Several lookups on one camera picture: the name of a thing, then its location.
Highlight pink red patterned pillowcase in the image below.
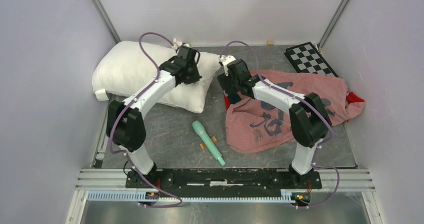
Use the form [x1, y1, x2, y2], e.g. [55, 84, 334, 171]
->
[223, 69, 367, 155]

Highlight white pillow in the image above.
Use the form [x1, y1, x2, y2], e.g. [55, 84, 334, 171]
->
[92, 41, 220, 113]

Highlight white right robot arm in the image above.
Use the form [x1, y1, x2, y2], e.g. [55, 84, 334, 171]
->
[218, 55, 333, 188]

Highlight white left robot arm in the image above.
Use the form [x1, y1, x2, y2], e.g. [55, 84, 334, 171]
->
[106, 46, 201, 188]

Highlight small toy bottle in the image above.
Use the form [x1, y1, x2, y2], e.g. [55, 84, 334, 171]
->
[172, 38, 190, 51]

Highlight teal toy microphone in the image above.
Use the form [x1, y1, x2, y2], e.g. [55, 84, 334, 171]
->
[192, 121, 226, 166]

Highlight black white checkerboard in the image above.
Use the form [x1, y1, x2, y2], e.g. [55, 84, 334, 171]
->
[284, 42, 338, 77]

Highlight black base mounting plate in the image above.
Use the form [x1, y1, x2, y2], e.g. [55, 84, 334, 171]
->
[125, 168, 322, 198]

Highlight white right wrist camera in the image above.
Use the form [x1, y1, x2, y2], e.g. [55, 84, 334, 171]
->
[218, 55, 236, 76]

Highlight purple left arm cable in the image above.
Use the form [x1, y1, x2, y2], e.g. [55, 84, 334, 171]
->
[106, 32, 184, 208]

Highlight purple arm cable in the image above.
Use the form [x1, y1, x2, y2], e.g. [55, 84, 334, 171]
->
[106, 32, 184, 208]
[219, 40, 341, 209]

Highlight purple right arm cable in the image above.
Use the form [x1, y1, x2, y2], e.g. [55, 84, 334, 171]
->
[219, 40, 341, 209]

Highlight light blue cable duct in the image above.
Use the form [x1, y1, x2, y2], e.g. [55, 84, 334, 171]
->
[87, 190, 295, 204]

